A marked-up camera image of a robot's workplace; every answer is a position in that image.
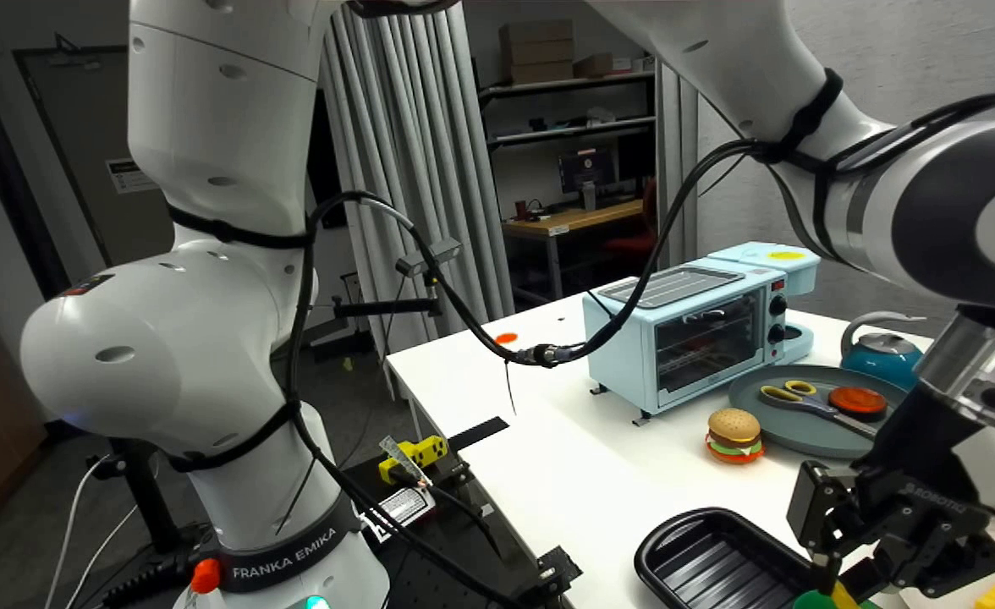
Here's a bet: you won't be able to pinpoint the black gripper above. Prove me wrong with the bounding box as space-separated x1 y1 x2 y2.
786 387 995 604

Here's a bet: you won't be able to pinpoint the dark green plastic cup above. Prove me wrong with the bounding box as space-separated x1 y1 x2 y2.
792 584 879 609

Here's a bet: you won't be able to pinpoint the blue-grey round plate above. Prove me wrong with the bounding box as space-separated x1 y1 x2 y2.
729 363 931 463

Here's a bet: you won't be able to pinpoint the red-orange round disc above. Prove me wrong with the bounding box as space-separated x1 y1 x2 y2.
828 383 891 421

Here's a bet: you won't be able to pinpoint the black ribbed plastic tray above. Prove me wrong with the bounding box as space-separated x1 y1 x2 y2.
634 504 848 609

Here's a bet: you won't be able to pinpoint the toy hamburger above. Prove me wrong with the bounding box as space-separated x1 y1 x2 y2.
705 405 768 467

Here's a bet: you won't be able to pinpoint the teal toy kettle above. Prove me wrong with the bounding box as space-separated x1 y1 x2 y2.
836 317 931 393

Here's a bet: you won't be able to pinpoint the black table clamp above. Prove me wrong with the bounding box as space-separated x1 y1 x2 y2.
534 544 586 596

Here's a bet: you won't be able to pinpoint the light blue toaster oven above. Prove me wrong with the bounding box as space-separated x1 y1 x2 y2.
582 242 823 421

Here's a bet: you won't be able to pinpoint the black tape strip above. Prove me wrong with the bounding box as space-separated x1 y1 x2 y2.
449 418 511 450

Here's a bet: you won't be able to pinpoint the wooden desk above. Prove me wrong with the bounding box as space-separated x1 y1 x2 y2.
506 196 651 302

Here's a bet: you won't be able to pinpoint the yellow and black clamp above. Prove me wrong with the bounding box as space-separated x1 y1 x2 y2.
376 434 455 487

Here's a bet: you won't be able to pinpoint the dark computer monitor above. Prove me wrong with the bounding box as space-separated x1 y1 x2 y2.
560 147 625 213

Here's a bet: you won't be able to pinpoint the metal storage shelf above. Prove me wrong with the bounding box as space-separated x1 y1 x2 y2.
477 19 661 218

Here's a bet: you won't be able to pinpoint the cardboard box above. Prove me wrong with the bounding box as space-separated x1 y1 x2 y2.
502 17 579 86

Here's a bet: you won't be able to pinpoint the white paper door sign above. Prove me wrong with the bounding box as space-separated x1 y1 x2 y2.
106 157 168 196

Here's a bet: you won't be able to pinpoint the grey door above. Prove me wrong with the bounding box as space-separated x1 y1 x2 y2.
18 44 181 266

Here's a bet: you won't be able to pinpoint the yellow handled scissors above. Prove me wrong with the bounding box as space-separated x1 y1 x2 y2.
759 378 879 440

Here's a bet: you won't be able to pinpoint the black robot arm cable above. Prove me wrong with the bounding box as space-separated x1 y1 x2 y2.
282 138 772 609

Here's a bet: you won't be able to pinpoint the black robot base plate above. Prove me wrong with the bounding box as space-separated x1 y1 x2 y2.
339 418 586 609

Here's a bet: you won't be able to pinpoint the black camera stand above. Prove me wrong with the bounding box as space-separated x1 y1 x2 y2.
331 242 460 333

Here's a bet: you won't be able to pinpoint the white floor cable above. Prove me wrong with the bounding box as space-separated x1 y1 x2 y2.
40 454 106 609

